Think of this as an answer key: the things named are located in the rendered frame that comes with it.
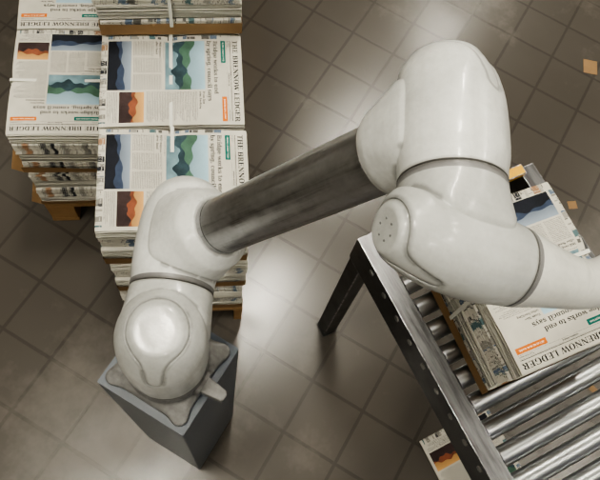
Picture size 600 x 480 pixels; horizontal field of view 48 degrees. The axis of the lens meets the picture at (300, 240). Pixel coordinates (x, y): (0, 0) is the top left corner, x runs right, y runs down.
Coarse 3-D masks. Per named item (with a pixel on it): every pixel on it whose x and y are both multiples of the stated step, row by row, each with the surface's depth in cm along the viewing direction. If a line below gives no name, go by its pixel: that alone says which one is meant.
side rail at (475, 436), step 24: (360, 240) 171; (360, 264) 176; (384, 264) 169; (384, 288) 167; (384, 312) 174; (408, 312) 165; (408, 336) 165; (432, 336) 163; (408, 360) 171; (432, 360) 161; (432, 384) 162; (456, 384) 159; (432, 408) 168; (456, 408) 157; (456, 432) 160; (480, 432) 156; (480, 456) 154
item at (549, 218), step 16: (528, 192) 154; (544, 192) 155; (528, 208) 153; (544, 208) 153; (560, 208) 154; (528, 224) 151; (544, 224) 152; (560, 224) 152; (560, 240) 151; (576, 240) 151
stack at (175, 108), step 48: (144, 48) 182; (192, 48) 184; (240, 48) 185; (144, 96) 177; (192, 96) 178; (240, 96) 180; (144, 144) 171; (192, 144) 173; (240, 144) 174; (96, 192) 165; (144, 192) 166; (240, 288) 210
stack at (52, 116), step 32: (32, 0) 212; (64, 0) 213; (32, 32) 208; (64, 32) 209; (96, 32) 210; (32, 64) 203; (64, 64) 205; (96, 64) 206; (32, 96) 199; (64, 96) 200; (96, 96) 201; (32, 128) 195; (64, 128) 196; (96, 128) 198; (32, 160) 209; (64, 160) 210; (96, 160) 211; (64, 192) 229
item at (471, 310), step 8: (568, 248) 150; (576, 248) 150; (584, 248) 151; (584, 256) 150; (448, 304) 160; (456, 304) 155; (472, 304) 149; (480, 304) 146; (464, 312) 154; (472, 312) 150; (456, 320) 159; (464, 320) 154
